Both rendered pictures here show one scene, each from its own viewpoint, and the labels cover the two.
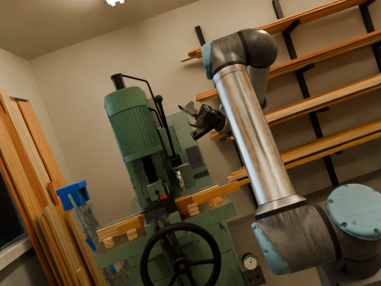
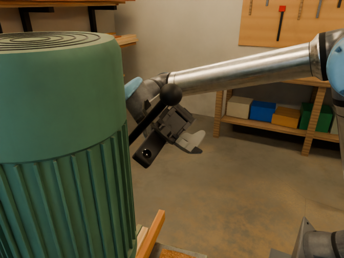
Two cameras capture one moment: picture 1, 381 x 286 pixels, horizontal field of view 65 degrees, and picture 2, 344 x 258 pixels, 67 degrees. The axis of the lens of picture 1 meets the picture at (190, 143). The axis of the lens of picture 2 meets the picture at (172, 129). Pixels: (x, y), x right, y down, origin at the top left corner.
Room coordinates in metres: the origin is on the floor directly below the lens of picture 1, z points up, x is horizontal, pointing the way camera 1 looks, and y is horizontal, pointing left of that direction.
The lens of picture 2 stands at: (1.13, 0.40, 1.54)
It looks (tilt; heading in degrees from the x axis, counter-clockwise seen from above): 26 degrees down; 295
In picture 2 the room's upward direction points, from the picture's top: straight up
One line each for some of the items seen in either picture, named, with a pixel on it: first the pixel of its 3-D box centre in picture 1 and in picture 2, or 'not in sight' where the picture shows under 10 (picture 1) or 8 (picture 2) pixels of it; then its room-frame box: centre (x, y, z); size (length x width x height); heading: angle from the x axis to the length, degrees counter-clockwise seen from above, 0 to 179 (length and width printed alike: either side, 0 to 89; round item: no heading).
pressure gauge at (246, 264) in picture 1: (249, 263); not in sight; (1.20, -0.07, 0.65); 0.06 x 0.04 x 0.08; 98
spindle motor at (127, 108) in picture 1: (133, 125); (60, 167); (1.37, 0.22, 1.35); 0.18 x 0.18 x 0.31
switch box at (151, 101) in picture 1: (156, 112); not in sight; (1.71, 0.13, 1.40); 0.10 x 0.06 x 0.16; 8
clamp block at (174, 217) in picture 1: (164, 226); not in sight; (1.18, 0.21, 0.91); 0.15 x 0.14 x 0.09; 98
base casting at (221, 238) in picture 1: (173, 238); not in sight; (1.49, 0.24, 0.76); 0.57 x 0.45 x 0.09; 8
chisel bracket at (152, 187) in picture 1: (157, 190); not in sight; (1.39, 0.22, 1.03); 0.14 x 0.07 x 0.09; 8
